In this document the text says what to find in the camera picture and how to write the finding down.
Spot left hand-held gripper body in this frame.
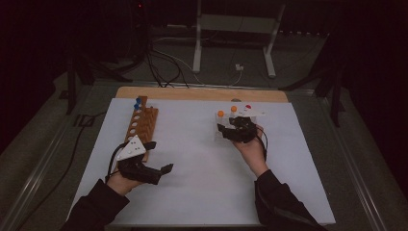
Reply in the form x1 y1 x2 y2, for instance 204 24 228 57
115 134 162 186

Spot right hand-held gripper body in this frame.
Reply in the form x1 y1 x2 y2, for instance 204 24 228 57
224 107 266 144

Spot clear plastic test tube rack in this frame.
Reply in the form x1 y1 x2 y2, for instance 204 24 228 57
214 114 259 142

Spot wooden test tube rack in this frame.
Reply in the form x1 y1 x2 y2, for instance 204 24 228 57
121 95 160 164

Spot person's right hand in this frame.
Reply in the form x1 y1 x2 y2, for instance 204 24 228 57
231 124 269 178

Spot person's left hand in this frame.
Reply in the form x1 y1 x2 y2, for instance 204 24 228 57
106 171 142 197

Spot white table mat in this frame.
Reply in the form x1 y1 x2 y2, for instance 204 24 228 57
65 97 336 227

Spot white metal stand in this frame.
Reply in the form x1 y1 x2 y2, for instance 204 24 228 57
191 0 287 79

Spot black metal stand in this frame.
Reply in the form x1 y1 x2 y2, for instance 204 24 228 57
59 52 133 116
278 64 346 128

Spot left hand-held gripper black cable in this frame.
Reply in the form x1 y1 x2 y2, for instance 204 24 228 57
105 142 131 185

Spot hand-held gripper black cable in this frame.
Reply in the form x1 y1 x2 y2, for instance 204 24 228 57
105 142 131 185
255 126 269 162

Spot right hand-held gripper black cable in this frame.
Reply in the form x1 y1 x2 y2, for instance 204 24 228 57
255 126 269 162

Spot white floor cable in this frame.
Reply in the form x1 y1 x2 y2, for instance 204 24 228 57
153 37 243 88

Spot long black floor cable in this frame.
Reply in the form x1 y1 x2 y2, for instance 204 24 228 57
13 110 108 231

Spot black floor cables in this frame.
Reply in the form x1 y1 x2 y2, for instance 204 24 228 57
145 44 191 89

